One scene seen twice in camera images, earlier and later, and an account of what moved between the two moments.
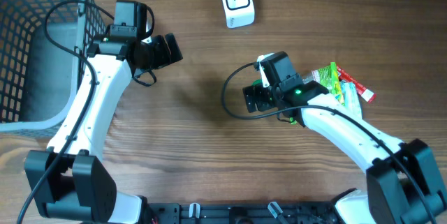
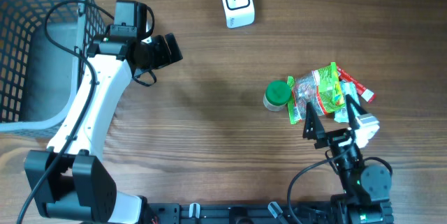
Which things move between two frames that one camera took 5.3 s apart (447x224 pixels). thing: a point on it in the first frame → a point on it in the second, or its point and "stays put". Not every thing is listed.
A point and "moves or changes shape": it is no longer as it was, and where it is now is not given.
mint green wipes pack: x=351 y=98 stays put
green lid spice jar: x=256 y=82 moves or changes shape
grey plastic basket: x=48 y=21 stays put
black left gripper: x=171 y=50 stays put
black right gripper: x=252 y=98 → x=332 y=139
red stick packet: x=363 y=90 stays put
